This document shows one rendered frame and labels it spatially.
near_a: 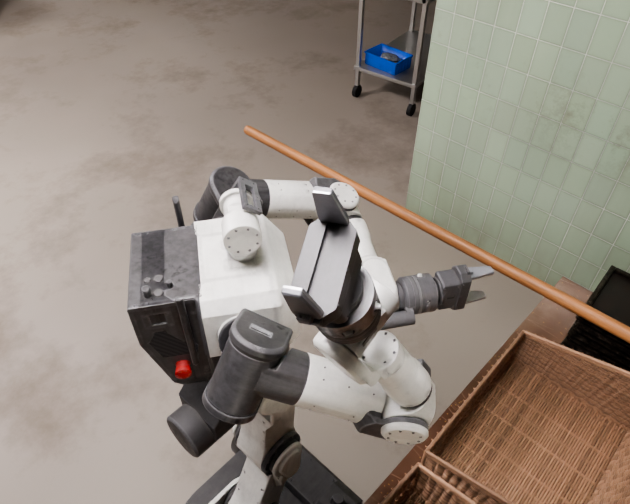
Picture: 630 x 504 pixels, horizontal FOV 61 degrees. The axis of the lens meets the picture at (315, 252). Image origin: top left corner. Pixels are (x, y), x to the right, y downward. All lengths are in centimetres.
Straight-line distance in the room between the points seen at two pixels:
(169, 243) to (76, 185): 276
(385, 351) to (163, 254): 47
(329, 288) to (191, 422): 75
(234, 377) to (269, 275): 20
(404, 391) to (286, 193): 56
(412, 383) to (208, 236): 48
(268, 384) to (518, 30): 198
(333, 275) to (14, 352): 247
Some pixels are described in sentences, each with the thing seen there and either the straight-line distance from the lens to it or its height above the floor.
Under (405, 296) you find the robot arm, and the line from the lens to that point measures 117.
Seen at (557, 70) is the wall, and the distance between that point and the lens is 249.
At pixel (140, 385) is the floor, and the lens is 257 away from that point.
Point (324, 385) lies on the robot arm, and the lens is 88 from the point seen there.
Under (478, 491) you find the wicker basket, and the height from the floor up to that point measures 74.
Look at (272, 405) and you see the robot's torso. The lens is 130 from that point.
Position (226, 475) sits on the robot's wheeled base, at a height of 17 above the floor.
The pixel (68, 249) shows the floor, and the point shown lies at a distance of 331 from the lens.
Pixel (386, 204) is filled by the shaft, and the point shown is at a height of 120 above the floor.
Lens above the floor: 209
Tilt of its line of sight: 44 degrees down
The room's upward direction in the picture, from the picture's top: straight up
